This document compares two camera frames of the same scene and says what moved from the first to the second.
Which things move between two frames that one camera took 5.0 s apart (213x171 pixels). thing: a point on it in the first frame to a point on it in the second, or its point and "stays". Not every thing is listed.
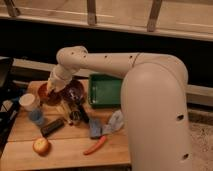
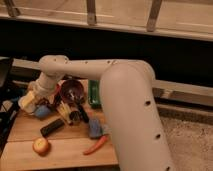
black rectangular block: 45,130 stays
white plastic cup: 29,102 stays
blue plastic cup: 36,115 to 42,111
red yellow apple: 41,145 stays
